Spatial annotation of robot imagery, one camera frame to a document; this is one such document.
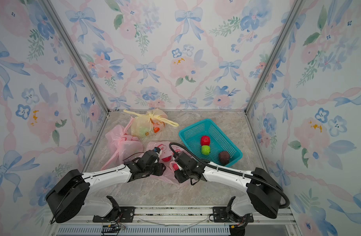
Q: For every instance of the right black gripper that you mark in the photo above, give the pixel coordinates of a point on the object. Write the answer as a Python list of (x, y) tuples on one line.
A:
[(178, 176)]

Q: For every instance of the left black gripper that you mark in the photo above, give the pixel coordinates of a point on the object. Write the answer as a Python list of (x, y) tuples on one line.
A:
[(161, 169)]

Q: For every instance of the pink printed plastic bag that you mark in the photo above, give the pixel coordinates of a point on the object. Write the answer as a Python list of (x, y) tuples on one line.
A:
[(168, 160)]

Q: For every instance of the green crinkled toy vegetable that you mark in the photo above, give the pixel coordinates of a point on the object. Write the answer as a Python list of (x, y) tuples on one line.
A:
[(205, 150)]

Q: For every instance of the red apple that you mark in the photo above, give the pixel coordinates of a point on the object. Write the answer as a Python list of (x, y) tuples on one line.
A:
[(205, 141)]

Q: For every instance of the dark purple round fruit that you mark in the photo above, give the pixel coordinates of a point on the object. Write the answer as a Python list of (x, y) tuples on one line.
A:
[(224, 158)]

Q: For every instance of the yellow knotted plastic bag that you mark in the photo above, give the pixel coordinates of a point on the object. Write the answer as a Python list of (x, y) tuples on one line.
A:
[(152, 122)]

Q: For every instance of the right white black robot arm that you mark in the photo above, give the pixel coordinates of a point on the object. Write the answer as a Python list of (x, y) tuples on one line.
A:
[(261, 193)]

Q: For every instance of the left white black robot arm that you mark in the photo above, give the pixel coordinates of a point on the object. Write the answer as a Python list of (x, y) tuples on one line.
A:
[(69, 197)]

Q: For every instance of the middle pink plastic bag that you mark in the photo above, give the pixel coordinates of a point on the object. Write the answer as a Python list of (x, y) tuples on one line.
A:
[(121, 145)]

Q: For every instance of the teal plastic mesh basket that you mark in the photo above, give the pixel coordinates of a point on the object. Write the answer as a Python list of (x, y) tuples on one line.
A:
[(192, 135)]

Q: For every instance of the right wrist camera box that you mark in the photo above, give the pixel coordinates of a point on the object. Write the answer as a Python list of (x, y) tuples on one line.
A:
[(173, 156)]

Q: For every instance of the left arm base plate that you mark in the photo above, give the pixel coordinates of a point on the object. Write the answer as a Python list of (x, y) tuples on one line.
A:
[(123, 214)]

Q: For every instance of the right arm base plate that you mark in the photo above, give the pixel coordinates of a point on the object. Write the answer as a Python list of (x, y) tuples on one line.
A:
[(222, 215)]

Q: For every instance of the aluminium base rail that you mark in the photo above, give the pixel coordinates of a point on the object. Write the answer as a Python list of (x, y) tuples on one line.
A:
[(177, 221)]

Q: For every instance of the left aluminium corner post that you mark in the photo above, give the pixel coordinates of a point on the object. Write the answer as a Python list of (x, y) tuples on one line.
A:
[(75, 56)]

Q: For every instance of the aluminium corner post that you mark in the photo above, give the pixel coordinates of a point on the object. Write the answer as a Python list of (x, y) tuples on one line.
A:
[(290, 21), (75, 56)]

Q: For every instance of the right aluminium corner post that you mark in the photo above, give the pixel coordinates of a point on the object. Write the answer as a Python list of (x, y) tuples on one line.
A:
[(290, 21)]

